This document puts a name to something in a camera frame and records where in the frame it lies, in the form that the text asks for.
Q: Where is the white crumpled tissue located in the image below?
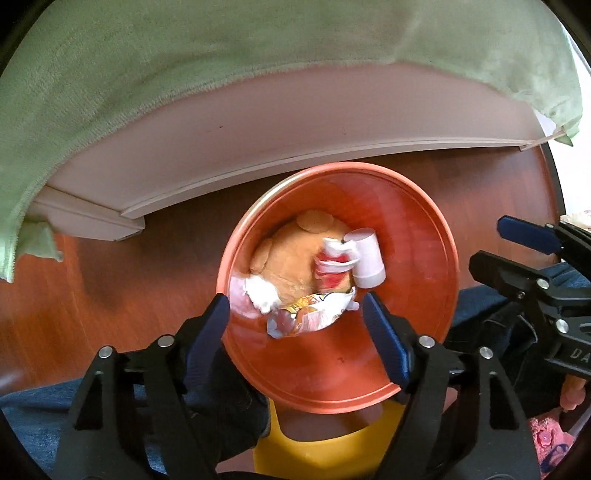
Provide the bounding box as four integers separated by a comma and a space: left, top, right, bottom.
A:
244, 274, 283, 316

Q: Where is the green plush blanket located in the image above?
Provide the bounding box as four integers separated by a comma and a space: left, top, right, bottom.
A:
0, 0, 583, 283

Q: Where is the printed snack packet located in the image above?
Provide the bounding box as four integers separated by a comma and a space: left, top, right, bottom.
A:
267, 287, 361, 340

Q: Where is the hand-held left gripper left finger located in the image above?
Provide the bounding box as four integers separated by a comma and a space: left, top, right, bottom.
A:
51, 293, 232, 480

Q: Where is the person's right hand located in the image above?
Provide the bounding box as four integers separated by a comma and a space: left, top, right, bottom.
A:
560, 375, 591, 412

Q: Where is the yellow plastic stool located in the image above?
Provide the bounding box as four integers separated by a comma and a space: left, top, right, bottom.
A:
253, 399, 408, 468

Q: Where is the cream wooden bed frame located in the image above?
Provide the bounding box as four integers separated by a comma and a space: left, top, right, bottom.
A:
28, 62, 570, 243

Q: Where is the pink slipper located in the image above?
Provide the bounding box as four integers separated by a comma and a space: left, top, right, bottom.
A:
529, 415, 579, 480

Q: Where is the tan plush toy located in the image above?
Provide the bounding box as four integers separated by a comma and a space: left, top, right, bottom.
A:
249, 210, 356, 306

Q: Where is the white plastic cup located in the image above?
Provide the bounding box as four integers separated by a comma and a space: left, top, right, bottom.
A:
342, 227, 387, 289

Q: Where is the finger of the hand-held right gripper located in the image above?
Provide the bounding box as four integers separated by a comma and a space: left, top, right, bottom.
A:
497, 215, 591, 256
468, 250, 591, 330

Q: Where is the red and white wrapper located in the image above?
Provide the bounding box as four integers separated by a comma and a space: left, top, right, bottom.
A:
315, 237, 359, 289

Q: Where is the person's left leg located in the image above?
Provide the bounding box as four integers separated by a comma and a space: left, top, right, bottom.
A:
0, 378, 155, 477

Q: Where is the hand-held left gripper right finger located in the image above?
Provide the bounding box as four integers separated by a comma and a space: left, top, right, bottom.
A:
362, 292, 541, 480

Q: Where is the dark cloth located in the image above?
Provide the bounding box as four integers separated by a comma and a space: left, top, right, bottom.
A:
178, 318, 271, 464

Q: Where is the orange plastic bin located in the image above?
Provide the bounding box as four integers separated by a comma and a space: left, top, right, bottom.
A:
216, 161, 461, 415

